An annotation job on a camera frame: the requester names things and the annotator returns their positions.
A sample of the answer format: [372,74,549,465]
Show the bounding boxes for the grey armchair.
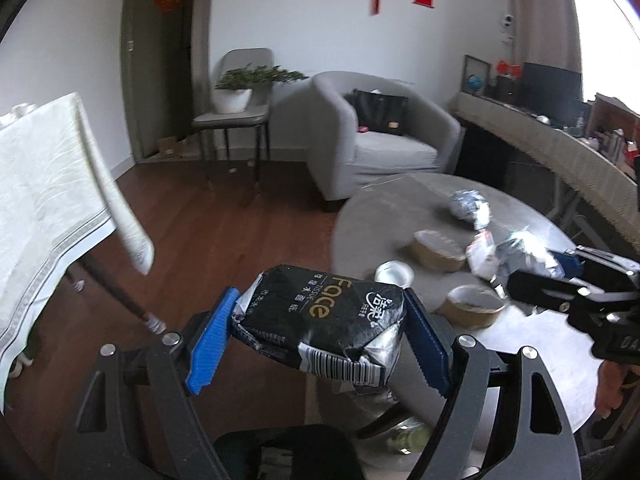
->
[307,71,462,212]

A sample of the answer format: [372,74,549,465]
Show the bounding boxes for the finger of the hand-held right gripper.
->
[506,270,608,317]
[547,245,640,282]

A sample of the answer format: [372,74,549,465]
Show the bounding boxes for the black handbag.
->
[350,88,410,136]

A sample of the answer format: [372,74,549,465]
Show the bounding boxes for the silver metal can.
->
[375,260,415,289]

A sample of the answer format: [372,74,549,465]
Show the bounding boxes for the white crumpled wrapper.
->
[465,230,499,281]

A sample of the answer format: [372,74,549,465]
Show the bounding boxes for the foil ball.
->
[447,189,493,231]

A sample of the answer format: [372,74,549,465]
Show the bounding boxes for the black monitor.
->
[522,61,587,127]

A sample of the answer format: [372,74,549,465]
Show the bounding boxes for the plastic wrappers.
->
[492,230,566,286]

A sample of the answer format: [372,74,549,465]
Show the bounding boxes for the flattened cardboard boxes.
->
[157,135,202,157]

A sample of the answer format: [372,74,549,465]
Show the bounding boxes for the dark green trash bin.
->
[214,425,362,480]

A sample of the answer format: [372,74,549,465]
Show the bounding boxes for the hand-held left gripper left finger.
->
[61,287,242,480]

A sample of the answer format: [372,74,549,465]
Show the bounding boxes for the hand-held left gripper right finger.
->
[401,287,584,480]

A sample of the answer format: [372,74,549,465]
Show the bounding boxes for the potted plant in white pot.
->
[212,63,310,115]

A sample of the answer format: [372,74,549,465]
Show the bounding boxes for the white patterned tablecloth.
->
[0,92,154,401]

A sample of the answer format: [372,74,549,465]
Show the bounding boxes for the desk with beige cloth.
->
[450,92,640,233]

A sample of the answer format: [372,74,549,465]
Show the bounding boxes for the grey-green door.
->
[121,0,199,164]

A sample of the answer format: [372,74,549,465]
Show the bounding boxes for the black tissue packet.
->
[230,265,408,389]

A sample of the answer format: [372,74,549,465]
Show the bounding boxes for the picture frame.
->
[461,55,492,97]

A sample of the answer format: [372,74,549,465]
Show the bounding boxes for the person's right hand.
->
[595,357,640,420]

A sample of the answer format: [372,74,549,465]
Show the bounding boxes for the cardboard tape ring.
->
[412,230,468,273]
[446,285,506,330]

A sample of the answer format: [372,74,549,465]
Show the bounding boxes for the grey dining chair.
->
[192,48,275,183]

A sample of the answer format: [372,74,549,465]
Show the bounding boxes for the green white sneaker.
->
[11,340,42,379]

